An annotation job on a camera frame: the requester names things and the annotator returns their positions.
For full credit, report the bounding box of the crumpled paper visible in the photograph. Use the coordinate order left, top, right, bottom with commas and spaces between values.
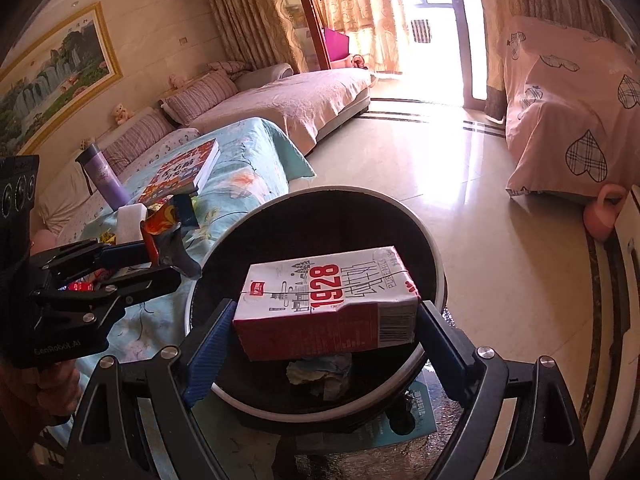
286, 352, 353, 401

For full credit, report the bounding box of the striped panel by window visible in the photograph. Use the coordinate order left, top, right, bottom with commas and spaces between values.
410, 19, 433, 46

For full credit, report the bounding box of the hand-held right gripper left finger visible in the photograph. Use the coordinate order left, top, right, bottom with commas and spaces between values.
62, 299, 238, 480

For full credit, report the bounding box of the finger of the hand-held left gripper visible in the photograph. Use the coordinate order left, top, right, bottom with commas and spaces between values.
29, 239, 161, 282
31, 266, 183, 328

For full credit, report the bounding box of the red illustrated book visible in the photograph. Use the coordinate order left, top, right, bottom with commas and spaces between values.
134, 139, 221, 206

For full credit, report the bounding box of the pink heart-print furniture cover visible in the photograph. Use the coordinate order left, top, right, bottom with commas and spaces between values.
502, 15, 640, 201

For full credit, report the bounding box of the pink kettlebell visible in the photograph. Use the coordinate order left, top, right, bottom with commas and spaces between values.
582, 183, 628, 241

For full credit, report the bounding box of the white rectangular block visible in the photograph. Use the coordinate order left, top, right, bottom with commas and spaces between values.
116, 203, 151, 246

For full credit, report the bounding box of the wooden door post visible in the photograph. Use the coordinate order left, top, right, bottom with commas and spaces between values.
290, 0, 333, 73

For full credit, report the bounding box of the red orange snack wrapper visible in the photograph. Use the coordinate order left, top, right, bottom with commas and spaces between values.
140, 194, 203, 279

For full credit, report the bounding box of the framed landscape painting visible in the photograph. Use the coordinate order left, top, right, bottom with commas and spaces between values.
0, 2, 123, 156

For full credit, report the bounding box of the teal floral tablecloth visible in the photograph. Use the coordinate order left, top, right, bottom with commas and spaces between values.
30, 116, 317, 480

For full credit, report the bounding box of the silver foil mat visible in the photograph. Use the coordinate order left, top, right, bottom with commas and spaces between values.
295, 310, 481, 480

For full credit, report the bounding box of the small striped pillow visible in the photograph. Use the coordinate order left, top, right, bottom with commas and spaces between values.
207, 60, 251, 78

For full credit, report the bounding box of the white cabinet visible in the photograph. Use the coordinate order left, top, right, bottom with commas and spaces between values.
617, 195, 640, 321

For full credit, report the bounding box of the beige covered sofa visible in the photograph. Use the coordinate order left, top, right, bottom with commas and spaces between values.
35, 62, 373, 241

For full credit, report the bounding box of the large striped pillow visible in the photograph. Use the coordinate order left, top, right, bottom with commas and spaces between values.
102, 110, 173, 171
165, 71, 240, 126

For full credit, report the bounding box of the person's left hand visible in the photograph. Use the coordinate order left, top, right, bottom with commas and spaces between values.
0, 359, 83, 441

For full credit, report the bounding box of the purple thermos bottle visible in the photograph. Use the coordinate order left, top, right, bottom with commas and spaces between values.
75, 142, 128, 211

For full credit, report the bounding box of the teal printed booklet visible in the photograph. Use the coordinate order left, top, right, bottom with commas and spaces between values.
350, 380, 438, 451

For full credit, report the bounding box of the round black trash bin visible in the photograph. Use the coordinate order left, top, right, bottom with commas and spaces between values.
184, 186, 447, 423

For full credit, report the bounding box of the red and white milk carton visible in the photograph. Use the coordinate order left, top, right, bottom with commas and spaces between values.
232, 246, 421, 362

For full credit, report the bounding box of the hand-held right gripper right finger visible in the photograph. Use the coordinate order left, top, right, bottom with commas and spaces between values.
417, 300, 591, 480

